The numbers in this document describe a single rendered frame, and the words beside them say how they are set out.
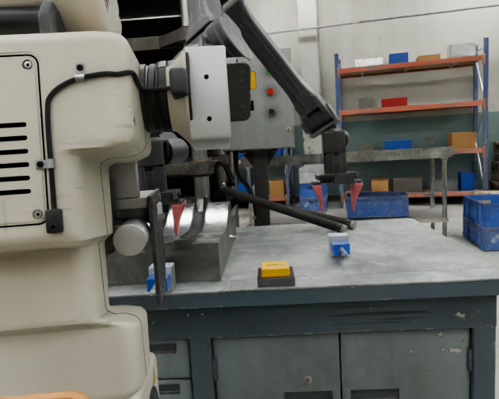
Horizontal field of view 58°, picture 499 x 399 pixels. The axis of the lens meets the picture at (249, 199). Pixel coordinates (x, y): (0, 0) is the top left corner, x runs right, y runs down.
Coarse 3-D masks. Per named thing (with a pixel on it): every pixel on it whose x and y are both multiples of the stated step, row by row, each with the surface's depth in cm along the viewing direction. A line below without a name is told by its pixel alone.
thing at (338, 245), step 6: (330, 234) 118; (336, 234) 118; (342, 234) 118; (330, 240) 117; (336, 240) 117; (342, 240) 117; (348, 240) 117; (330, 246) 117; (336, 246) 113; (342, 246) 113; (348, 246) 113; (330, 252) 117; (336, 252) 113; (342, 252) 109; (348, 252) 113
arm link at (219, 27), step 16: (192, 0) 78; (208, 0) 77; (224, 0) 98; (192, 16) 75; (208, 16) 71; (224, 16) 69; (192, 32) 71; (208, 32) 65; (224, 32) 64; (240, 32) 71; (240, 48) 66
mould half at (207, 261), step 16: (192, 208) 131; (208, 208) 130; (224, 208) 130; (208, 224) 124; (224, 224) 123; (208, 240) 104; (224, 240) 115; (112, 256) 103; (128, 256) 103; (144, 256) 103; (176, 256) 102; (192, 256) 102; (208, 256) 102; (224, 256) 113; (112, 272) 103; (128, 272) 103; (144, 272) 103; (176, 272) 103; (192, 272) 103; (208, 272) 102
